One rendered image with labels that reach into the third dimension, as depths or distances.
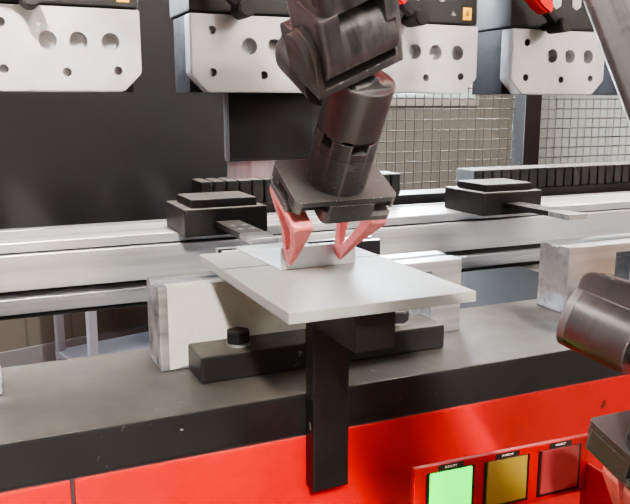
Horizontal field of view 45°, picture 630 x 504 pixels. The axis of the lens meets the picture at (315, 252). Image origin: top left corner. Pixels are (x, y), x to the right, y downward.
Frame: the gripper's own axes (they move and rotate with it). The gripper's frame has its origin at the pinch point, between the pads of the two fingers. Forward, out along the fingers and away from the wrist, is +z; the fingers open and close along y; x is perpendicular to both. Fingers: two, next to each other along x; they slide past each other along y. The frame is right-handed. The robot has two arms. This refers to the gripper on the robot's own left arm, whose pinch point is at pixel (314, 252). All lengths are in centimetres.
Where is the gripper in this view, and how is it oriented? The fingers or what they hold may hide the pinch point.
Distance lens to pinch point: 76.2
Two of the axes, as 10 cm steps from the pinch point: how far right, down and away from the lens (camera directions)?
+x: 3.7, 6.6, -6.6
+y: -9.1, 1.0, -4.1
